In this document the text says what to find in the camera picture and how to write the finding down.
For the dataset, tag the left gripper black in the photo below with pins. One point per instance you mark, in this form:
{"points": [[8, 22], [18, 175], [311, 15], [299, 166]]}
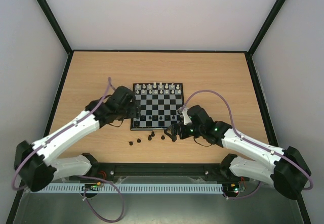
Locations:
{"points": [[135, 112]]}

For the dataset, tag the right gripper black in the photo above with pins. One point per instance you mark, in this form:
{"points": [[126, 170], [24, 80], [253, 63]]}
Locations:
{"points": [[178, 131]]}

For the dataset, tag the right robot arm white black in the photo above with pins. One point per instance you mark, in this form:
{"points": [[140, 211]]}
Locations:
{"points": [[283, 169]]}

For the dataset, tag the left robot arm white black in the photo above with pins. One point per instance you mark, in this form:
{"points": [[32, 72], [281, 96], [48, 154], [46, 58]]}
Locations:
{"points": [[38, 163]]}

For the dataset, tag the black and white chessboard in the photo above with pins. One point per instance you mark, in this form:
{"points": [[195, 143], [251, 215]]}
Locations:
{"points": [[159, 105]]}

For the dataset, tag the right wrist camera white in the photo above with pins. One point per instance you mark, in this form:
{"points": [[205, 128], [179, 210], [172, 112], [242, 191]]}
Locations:
{"points": [[185, 116]]}

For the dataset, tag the black aluminium rail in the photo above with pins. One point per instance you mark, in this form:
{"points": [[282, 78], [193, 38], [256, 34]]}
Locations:
{"points": [[207, 171]]}

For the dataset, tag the light blue cable duct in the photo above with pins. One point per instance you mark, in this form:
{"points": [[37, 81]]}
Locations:
{"points": [[134, 188]]}

